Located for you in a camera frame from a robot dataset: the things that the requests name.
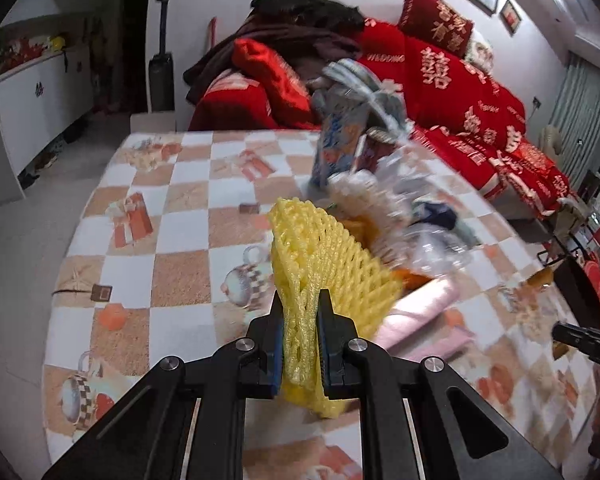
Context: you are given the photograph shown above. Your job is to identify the dark blue and mint bag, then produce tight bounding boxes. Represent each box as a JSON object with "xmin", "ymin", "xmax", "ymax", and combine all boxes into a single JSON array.
[{"xmin": 414, "ymin": 200, "xmax": 482, "ymax": 252}]

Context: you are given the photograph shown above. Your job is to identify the yellow foam fruit net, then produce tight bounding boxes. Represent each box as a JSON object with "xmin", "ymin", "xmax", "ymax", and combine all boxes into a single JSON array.
[{"xmin": 267, "ymin": 197, "xmax": 406, "ymax": 418}]

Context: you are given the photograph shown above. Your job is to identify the red covered sofa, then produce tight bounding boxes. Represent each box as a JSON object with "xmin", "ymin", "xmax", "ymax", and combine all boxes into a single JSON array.
[{"xmin": 187, "ymin": 17, "xmax": 586, "ymax": 221}]

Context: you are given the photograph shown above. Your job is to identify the red square cushion white characters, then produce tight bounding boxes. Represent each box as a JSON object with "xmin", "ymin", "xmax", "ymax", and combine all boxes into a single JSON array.
[{"xmin": 397, "ymin": 0, "xmax": 476, "ymax": 58}]

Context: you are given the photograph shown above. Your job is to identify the red embroidered cushion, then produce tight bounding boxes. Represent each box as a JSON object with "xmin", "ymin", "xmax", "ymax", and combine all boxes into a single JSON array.
[
  {"xmin": 505, "ymin": 140, "xmax": 556, "ymax": 176},
  {"xmin": 231, "ymin": 37, "xmax": 316, "ymax": 128}
]

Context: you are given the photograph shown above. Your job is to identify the small framed red picture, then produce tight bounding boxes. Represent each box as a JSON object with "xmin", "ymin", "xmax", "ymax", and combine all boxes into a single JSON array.
[{"xmin": 500, "ymin": 0, "xmax": 523, "ymax": 36}]

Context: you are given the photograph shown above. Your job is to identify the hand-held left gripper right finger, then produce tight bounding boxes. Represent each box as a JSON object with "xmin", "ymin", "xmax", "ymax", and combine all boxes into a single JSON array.
[{"xmin": 316, "ymin": 289, "xmax": 563, "ymax": 480}]

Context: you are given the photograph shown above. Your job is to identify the brown garment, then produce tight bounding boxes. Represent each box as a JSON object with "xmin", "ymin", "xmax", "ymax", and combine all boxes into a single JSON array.
[{"xmin": 182, "ymin": 15, "xmax": 363, "ymax": 103}]

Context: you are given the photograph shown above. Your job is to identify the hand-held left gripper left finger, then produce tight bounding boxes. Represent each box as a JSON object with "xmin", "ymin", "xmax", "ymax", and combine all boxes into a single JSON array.
[{"xmin": 42, "ymin": 292, "xmax": 286, "ymax": 480}]

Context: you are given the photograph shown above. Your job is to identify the black trash bin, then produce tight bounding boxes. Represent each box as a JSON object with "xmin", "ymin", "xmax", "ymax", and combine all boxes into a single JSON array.
[{"xmin": 555, "ymin": 257, "xmax": 600, "ymax": 331}]

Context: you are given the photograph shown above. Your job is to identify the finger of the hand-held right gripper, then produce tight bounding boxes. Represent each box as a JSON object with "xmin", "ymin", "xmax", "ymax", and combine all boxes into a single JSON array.
[{"xmin": 551, "ymin": 322, "xmax": 600, "ymax": 368}]

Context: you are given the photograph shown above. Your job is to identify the pink packet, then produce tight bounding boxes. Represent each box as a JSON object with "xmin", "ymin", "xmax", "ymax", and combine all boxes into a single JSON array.
[{"xmin": 375, "ymin": 277, "xmax": 473, "ymax": 361}]

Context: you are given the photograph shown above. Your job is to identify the blue white drink carton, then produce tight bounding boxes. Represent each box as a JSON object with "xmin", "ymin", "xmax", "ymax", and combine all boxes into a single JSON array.
[{"xmin": 310, "ymin": 85, "xmax": 376, "ymax": 191}]

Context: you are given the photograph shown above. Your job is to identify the upright vacuum cleaner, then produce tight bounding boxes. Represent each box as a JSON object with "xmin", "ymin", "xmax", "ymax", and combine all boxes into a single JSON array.
[{"xmin": 147, "ymin": 0, "xmax": 177, "ymax": 113}]

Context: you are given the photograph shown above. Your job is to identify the beige armchair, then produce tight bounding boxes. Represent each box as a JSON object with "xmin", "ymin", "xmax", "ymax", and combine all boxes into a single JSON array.
[{"xmin": 539, "ymin": 124, "xmax": 588, "ymax": 201}]

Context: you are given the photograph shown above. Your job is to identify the white cabinet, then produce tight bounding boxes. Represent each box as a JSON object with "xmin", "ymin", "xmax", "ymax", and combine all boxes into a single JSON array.
[{"xmin": 0, "ymin": 12, "xmax": 101, "ymax": 176}]

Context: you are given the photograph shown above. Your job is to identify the red drink can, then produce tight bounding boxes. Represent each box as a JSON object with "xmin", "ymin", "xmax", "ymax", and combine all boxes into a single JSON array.
[{"xmin": 355, "ymin": 127, "xmax": 396, "ymax": 176}]

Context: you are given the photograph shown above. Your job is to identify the red gift decorations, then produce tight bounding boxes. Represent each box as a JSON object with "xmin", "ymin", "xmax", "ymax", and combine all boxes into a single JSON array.
[{"xmin": 0, "ymin": 35, "xmax": 51, "ymax": 76}]

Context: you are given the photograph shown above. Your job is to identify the row of shoes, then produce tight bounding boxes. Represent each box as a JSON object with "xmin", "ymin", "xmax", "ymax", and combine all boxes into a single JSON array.
[{"xmin": 17, "ymin": 125, "xmax": 88, "ymax": 186}]

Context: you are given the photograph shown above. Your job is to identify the black garment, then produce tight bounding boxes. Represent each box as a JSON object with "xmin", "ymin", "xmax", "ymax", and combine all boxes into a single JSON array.
[{"xmin": 250, "ymin": 0, "xmax": 366, "ymax": 33}]

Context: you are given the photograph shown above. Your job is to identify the crumpled clear plastic wrapper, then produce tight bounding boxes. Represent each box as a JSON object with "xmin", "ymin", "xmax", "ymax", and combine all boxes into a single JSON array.
[{"xmin": 380, "ymin": 150, "xmax": 476, "ymax": 281}]

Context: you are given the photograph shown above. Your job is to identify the grey curtain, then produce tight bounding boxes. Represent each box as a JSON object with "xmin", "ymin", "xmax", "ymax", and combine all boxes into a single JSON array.
[{"xmin": 547, "ymin": 50, "xmax": 600, "ymax": 161}]

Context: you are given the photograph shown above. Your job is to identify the white patterned cushion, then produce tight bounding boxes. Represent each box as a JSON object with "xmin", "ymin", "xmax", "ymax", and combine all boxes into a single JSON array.
[{"xmin": 462, "ymin": 32, "xmax": 496, "ymax": 73}]

